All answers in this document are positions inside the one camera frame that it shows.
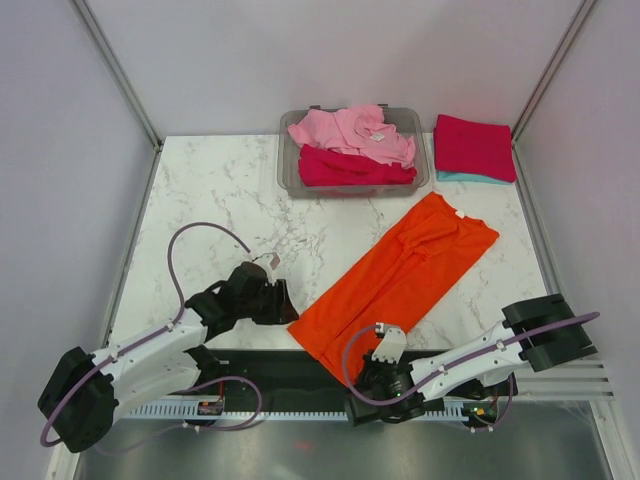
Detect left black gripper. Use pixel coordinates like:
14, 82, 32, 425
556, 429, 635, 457
237, 279, 298, 325

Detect orange t shirt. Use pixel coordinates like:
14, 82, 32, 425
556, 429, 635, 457
288, 193, 499, 383

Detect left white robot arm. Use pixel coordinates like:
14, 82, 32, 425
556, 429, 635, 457
37, 262, 299, 453

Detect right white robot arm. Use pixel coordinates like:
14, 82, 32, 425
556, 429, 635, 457
345, 294, 599, 426

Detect magenta t shirt in bin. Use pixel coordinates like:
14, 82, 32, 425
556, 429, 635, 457
298, 145, 417, 187

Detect light pink t shirt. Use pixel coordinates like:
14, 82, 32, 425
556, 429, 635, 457
287, 104, 416, 168

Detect folded teal t shirt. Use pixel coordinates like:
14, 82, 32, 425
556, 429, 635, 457
436, 170, 510, 185

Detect clear plastic bin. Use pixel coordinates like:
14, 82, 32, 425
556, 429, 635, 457
277, 104, 428, 198

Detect folded magenta t shirt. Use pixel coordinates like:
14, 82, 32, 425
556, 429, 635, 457
433, 114, 517, 184

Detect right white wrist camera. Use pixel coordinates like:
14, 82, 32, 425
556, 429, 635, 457
371, 322, 407, 364

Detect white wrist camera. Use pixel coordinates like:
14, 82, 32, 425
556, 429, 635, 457
252, 252, 281, 283
371, 322, 407, 364

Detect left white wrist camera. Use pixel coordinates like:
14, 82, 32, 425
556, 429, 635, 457
252, 252, 281, 283

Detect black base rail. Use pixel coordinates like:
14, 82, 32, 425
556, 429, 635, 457
194, 350, 509, 423

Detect white slotted cable duct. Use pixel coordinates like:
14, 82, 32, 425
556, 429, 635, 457
124, 396, 498, 421

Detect left aluminium frame post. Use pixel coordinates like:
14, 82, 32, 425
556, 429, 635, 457
70, 0, 163, 152

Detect aluminium frame post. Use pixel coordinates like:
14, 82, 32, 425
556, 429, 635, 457
70, 0, 163, 152
510, 0, 599, 142

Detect right aluminium frame post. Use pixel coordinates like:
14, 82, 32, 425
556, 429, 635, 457
510, 0, 599, 142

